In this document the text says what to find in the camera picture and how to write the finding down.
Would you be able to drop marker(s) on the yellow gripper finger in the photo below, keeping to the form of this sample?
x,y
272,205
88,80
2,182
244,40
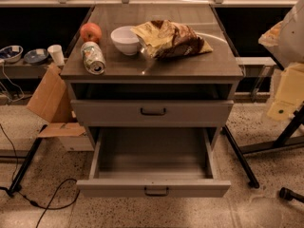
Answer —
x,y
289,95

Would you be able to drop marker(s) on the green 7up can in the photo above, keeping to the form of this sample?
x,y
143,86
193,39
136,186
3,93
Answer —
x,y
93,58

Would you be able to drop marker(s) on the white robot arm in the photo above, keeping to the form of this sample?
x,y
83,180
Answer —
x,y
285,40

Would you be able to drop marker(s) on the grey drawer cabinet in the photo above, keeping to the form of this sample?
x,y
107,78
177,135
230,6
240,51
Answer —
x,y
213,76

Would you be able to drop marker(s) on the open lower grey drawer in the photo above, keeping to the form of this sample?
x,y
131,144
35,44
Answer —
x,y
132,162

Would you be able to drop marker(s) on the closed upper grey drawer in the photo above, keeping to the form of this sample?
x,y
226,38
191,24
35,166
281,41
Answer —
x,y
151,113

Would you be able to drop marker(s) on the black metal stand base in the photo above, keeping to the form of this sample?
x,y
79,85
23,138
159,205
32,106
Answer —
x,y
285,139

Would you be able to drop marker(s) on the black right stand leg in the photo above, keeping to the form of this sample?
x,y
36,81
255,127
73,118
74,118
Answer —
x,y
246,167

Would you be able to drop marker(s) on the black stand leg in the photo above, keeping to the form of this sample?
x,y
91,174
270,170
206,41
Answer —
x,y
16,181
246,167

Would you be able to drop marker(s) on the black caster wheel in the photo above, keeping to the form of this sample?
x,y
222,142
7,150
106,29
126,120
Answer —
x,y
288,194

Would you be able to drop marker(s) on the yellow brown chip bag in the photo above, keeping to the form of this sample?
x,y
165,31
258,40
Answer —
x,y
163,39

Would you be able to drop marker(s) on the red apple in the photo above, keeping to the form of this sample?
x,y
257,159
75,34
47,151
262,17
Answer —
x,y
91,32

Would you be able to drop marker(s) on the white paper cup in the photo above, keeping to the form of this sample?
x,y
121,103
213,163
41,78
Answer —
x,y
56,54

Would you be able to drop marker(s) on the brown cardboard box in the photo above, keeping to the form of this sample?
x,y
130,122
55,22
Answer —
x,y
50,101

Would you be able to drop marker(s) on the blue bowl with sponge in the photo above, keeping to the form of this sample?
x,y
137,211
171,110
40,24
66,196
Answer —
x,y
36,56

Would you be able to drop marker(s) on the blue white bowl left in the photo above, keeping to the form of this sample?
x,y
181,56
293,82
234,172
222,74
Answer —
x,y
11,54

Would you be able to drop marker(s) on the black left stand leg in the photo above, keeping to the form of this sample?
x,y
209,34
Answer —
x,y
16,181

